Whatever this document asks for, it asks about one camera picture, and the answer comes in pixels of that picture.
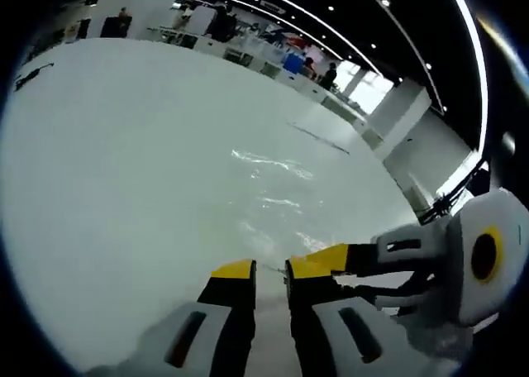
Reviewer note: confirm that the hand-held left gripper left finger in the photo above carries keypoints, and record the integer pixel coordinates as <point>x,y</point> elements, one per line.
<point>227,306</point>

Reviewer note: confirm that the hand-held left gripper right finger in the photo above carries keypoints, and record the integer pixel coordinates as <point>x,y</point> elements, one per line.
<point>314,311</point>

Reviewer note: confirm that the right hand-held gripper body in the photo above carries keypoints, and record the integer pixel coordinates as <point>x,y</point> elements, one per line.
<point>492,253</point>

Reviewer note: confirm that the clear food packaging bag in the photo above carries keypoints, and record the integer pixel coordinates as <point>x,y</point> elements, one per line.
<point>268,162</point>
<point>285,224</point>

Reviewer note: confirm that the black tripod stand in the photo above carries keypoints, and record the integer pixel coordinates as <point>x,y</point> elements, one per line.
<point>454,195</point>

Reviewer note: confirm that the blue crate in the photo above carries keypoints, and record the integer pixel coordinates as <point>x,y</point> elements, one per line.
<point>293,63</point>

